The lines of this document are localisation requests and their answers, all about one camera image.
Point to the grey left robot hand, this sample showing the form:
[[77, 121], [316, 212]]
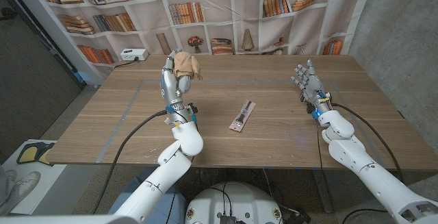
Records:
[[169, 87]]

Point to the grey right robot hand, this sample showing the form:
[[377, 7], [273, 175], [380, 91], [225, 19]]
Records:
[[313, 87]]

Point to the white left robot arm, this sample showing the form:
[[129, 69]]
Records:
[[178, 162]]

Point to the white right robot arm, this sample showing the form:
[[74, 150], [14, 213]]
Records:
[[373, 179]]

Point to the pink flat blister package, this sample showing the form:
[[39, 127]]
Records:
[[242, 116]]

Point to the white power outlet box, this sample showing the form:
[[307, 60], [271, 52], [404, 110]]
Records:
[[134, 54]]

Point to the printed bookshelf backdrop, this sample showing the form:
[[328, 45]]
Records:
[[219, 28]]

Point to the grey metal table leg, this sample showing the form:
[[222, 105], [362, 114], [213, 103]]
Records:
[[323, 193]]

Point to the black floor device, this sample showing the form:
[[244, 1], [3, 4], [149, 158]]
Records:
[[296, 216]]

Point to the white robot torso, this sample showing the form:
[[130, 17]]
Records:
[[236, 203]]

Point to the dark grey door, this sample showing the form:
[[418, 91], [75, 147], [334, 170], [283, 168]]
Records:
[[31, 80]]

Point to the white floor board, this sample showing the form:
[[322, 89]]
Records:
[[48, 183]]

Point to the grey trouser leg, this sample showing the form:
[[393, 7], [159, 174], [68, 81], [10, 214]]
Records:
[[8, 196]]

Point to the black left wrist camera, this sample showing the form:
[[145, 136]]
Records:
[[192, 108]]

